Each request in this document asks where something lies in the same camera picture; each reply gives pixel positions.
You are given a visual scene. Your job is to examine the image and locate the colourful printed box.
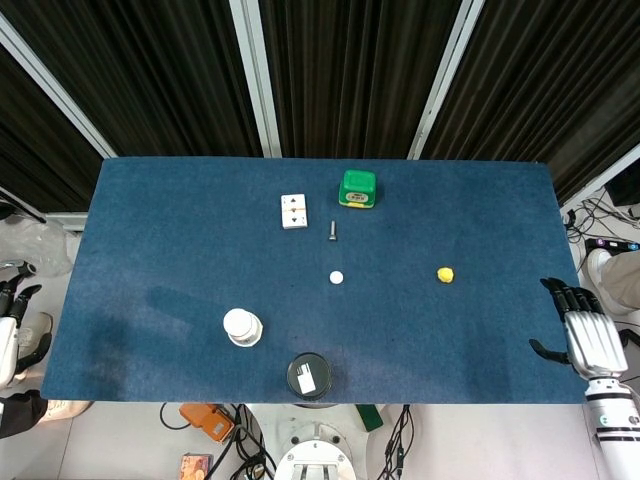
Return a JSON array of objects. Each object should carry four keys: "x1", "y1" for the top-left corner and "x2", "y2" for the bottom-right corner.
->
[{"x1": 180, "y1": 452, "x2": 215, "y2": 480}]

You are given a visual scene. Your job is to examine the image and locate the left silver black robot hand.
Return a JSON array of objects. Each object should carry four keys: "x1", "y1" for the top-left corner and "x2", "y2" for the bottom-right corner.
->
[{"x1": 0, "y1": 259, "x2": 53, "y2": 374}]

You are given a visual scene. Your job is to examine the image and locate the white shoe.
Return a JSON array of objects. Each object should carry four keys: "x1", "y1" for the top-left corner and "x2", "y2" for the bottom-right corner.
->
[{"x1": 586, "y1": 248, "x2": 631, "y2": 316}]

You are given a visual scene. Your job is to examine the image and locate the deck of playing cards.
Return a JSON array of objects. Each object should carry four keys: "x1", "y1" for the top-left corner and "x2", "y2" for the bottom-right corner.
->
[{"x1": 280, "y1": 193, "x2": 310, "y2": 231}]

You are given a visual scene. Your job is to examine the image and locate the black hanging cable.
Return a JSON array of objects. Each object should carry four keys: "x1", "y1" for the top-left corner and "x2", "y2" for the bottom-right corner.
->
[{"x1": 375, "y1": 403, "x2": 416, "y2": 480}]

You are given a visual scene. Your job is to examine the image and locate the black cable bundle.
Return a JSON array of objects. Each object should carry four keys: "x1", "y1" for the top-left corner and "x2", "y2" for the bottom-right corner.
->
[{"x1": 159, "y1": 402, "x2": 276, "y2": 480}]

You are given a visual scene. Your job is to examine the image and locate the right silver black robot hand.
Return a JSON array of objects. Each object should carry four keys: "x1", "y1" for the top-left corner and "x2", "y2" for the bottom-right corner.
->
[{"x1": 528, "y1": 277, "x2": 629, "y2": 379}]

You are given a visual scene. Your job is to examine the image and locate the beige shoe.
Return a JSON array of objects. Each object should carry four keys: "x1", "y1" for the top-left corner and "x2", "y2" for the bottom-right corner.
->
[{"x1": 17, "y1": 312, "x2": 55, "y2": 361}]

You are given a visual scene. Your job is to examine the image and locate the green rectangular block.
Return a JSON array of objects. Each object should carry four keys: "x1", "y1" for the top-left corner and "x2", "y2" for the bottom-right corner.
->
[{"x1": 355, "y1": 403, "x2": 385, "y2": 432}]

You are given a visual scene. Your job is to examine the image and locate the clear plastic bag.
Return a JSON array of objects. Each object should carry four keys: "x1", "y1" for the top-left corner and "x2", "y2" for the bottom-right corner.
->
[{"x1": 0, "y1": 217, "x2": 70, "y2": 278}]

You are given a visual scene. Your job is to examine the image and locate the black box on floor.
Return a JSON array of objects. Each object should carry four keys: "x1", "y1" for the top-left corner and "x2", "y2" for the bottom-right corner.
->
[{"x1": 603, "y1": 169, "x2": 640, "y2": 207}]

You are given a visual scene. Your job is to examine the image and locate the blue table cloth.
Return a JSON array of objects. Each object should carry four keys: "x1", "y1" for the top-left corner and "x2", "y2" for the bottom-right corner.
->
[{"x1": 39, "y1": 157, "x2": 587, "y2": 406}]

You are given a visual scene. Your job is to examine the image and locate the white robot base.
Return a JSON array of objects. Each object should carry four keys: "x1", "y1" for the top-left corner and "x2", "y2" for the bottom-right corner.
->
[{"x1": 244, "y1": 403, "x2": 374, "y2": 480}]

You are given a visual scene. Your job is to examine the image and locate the beige trouser leg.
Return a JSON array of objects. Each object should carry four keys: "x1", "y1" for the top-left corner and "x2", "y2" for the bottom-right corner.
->
[{"x1": 601, "y1": 249, "x2": 640, "y2": 311}]

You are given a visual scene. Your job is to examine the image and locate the white plastic jar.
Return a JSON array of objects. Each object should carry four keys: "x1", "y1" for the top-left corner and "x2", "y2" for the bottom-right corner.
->
[{"x1": 222, "y1": 308, "x2": 264, "y2": 348}]

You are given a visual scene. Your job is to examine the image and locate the black power strip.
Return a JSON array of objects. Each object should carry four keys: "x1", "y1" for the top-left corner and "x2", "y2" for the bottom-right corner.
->
[{"x1": 584, "y1": 237, "x2": 640, "y2": 253}]

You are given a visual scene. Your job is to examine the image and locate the black trouser leg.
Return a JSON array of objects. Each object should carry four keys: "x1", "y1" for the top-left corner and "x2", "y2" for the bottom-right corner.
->
[{"x1": 0, "y1": 389, "x2": 50, "y2": 441}]

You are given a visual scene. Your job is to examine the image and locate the green plastic box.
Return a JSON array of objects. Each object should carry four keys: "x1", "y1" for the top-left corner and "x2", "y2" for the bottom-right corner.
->
[{"x1": 337, "y1": 169, "x2": 378, "y2": 209}]

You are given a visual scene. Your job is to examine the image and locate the orange foot pedal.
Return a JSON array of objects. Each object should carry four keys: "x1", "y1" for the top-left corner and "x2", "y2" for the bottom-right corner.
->
[{"x1": 178, "y1": 403, "x2": 236, "y2": 443}]

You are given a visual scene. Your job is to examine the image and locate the pink patterned shoe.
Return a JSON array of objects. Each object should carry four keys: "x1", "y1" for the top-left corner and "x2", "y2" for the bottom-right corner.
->
[{"x1": 44, "y1": 399, "x2": 94, "y2": 422}]

